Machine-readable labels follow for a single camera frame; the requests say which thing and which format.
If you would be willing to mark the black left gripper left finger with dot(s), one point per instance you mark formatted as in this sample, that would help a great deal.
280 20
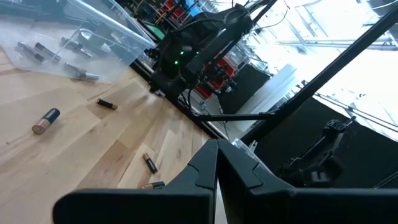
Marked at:
155 205

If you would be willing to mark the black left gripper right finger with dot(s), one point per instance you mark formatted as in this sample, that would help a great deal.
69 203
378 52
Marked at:
295 207

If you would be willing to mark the black copper battery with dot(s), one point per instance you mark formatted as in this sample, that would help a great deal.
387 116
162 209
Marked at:
150 163
106 104
46 120
154 185

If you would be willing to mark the silver battery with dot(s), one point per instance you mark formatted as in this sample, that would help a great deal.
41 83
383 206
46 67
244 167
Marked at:
48 52
81 72
31 52
76 47

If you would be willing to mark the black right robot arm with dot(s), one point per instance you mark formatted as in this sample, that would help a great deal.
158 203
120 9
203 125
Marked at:
199 43

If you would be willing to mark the clear plastic bin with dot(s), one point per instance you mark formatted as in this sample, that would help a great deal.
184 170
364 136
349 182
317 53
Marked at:
93 18
244 146

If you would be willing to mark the red plastic storage bin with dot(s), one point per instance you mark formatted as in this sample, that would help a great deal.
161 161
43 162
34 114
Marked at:
224 67

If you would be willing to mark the black bracket mount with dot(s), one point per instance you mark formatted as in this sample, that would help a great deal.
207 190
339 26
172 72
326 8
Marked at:
323 155

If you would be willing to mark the black metal table frame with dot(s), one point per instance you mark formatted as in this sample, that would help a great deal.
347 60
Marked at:
326 74

